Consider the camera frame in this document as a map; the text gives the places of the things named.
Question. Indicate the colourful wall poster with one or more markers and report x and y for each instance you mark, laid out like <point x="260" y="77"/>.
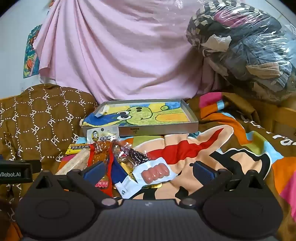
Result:
<point x="30" y="62"/>

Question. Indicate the yellow black snack bar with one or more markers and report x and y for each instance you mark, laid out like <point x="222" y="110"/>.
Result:
<point x="76" y="148"/>

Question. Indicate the white portrait snack packet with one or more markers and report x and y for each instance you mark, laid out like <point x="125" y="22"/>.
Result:
<point x="104" y="134"/>

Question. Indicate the clear plastic bag of clothes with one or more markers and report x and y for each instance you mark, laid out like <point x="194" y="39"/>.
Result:
<point x="242" y="46"/>

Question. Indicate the pink cloth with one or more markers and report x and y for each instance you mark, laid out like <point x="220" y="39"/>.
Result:
<point x="127" y="46"/>

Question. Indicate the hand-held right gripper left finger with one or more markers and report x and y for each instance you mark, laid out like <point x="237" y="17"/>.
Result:
<point x="94" y="172"/>

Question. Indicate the beige nougat bar packet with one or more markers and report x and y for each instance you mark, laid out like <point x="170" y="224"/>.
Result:
<point x="74" y="162"/>

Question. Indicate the dinosaur crayon drawing sheet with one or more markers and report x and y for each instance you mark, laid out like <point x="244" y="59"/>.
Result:
<point x="143" y="113"/>

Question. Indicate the dark dried meat packet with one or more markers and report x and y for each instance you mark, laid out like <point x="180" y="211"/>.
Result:
<point x="136" y="156"/>

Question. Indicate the shiny gold snack packet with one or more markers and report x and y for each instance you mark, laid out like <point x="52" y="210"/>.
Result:
<point x="127" y="168"/>

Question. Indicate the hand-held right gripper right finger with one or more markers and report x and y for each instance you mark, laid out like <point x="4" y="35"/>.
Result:
<point x="204" y="172"/>

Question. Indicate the grey shallow box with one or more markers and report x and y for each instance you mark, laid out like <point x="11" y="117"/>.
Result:
<point x="138" y="131"/>

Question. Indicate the red snack packet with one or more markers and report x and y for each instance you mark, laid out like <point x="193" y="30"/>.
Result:
<point x="101" y="150"/>

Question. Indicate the colourful printed blanket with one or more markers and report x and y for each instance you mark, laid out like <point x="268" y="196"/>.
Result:
<point x="231" y="143"/>

